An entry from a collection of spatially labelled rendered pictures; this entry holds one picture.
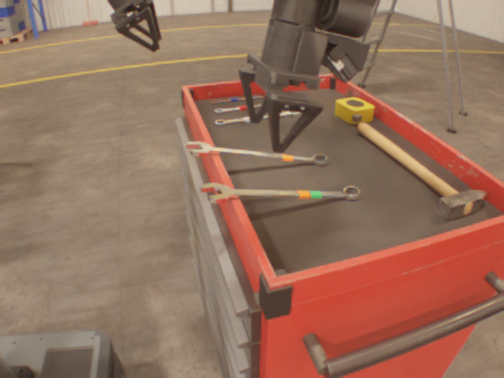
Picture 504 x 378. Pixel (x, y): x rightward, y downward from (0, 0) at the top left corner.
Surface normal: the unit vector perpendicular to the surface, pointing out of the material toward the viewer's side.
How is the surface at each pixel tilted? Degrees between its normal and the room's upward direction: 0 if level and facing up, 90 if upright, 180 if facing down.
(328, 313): 90
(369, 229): 0
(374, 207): 0
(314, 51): 90
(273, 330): 90
